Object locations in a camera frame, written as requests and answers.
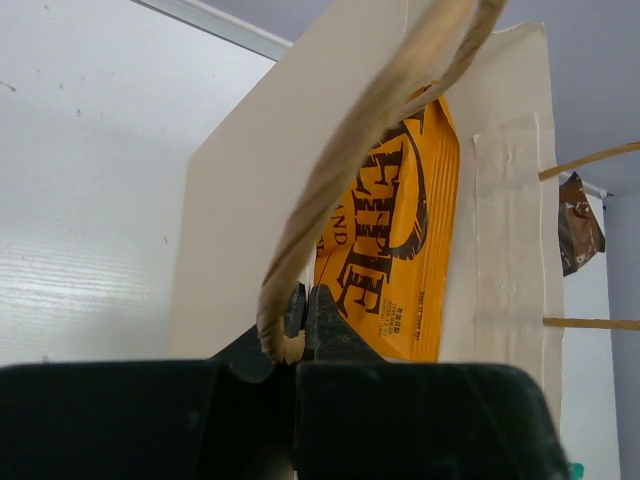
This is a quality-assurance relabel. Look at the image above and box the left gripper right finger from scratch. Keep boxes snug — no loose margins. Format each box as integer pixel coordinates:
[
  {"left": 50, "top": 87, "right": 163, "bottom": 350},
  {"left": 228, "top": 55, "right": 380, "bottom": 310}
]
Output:
[{"left": 294, "top": 286, "right": 569, "bottom": 479}]

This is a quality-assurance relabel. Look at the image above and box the cream paper bag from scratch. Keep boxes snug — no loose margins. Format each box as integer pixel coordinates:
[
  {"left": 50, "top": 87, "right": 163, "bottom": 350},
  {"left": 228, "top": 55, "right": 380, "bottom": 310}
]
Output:
[{"left": 168, "top": 1, "right": 570, "bottom": 422}]

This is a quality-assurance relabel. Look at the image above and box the orange Kettle chips bag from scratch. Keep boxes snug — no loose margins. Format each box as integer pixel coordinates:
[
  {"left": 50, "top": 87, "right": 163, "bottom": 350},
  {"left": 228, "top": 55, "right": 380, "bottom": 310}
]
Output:
[{"left": 314, "top": 98, "right": 460, "bottom": 362}]

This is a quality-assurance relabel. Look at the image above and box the brown Kettle chips bag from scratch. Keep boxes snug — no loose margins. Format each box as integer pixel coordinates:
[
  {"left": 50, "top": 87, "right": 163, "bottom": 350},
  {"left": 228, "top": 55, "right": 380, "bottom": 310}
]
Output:
[{"left": 558, "top": 172, "right": 606, "bottom": 277}]

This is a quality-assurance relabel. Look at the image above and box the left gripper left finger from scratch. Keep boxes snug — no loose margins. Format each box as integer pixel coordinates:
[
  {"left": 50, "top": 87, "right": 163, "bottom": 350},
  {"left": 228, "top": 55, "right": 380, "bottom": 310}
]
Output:
[{"left": 0, "top": 282, "right": 307, "bottom": 480}]

